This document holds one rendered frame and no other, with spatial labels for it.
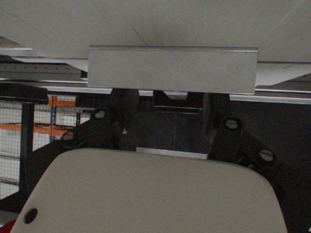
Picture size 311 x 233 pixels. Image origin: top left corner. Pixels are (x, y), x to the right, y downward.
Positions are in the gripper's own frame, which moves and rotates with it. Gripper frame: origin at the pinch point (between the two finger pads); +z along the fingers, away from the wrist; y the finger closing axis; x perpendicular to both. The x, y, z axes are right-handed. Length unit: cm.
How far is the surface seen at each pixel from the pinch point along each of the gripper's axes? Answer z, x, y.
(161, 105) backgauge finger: 17.6, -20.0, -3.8
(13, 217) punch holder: -8.1, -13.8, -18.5
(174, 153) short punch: 0.8, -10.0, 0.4
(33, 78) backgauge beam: 25, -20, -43
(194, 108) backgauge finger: 17.5, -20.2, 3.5
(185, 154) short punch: 0.9, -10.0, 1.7
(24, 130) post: 38, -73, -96
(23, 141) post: 33, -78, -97
